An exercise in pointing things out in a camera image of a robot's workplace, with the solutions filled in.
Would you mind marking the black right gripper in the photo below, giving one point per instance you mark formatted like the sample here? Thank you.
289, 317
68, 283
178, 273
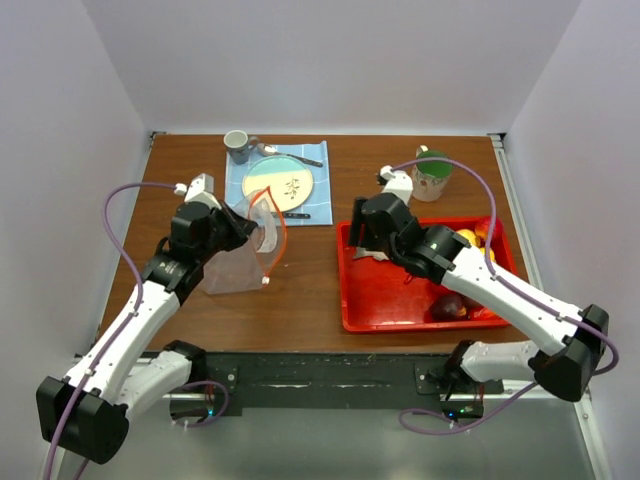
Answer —
356, 229

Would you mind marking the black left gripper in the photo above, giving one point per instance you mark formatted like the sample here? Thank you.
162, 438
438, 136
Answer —
239, 226

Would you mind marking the grey toy fish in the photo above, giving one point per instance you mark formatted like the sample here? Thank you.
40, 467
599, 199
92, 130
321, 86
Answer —
362, 253

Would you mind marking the clear zip top bag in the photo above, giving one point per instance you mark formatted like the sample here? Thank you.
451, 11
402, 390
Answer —
249, 267

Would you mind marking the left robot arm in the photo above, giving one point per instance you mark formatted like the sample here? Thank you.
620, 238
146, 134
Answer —
89, 410

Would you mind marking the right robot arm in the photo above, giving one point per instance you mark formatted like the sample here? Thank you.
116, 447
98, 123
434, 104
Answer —
564, 344

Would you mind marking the floral mug green inside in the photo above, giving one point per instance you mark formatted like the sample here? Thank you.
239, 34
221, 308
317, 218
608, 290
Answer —
431, 175

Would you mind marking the cream and teal plate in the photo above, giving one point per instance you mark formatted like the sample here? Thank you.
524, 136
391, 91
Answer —
289, 181

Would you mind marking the blue checked cloth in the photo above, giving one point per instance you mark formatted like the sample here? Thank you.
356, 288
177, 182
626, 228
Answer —
318, 205

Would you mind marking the red plastic tray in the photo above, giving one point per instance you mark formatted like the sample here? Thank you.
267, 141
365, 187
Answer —
378, 297

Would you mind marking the metal spoon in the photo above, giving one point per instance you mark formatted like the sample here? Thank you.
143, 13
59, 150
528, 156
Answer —
270, 150

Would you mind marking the yellow apple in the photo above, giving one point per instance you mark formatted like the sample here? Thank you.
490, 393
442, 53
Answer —
470, 236

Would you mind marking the grey mug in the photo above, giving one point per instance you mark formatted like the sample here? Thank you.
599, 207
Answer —
239, 145

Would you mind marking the red apple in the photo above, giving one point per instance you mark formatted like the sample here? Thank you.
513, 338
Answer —
482, 227

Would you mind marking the yellow lemon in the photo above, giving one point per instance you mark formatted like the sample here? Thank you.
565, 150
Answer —
489, 253

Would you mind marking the dark red plum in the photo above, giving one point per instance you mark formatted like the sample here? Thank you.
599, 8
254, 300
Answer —
449, 307

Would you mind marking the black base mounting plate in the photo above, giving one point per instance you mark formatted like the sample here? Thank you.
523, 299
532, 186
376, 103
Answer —
340, 381

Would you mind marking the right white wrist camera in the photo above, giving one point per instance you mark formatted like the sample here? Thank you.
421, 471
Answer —
396, 182

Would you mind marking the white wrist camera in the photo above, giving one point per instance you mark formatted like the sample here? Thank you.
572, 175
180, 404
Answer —
396, 182
201, 189

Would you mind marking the black handled fork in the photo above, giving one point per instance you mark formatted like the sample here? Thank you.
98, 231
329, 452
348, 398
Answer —
296, 215

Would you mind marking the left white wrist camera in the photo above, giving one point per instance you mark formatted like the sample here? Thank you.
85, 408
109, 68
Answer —
201, 189

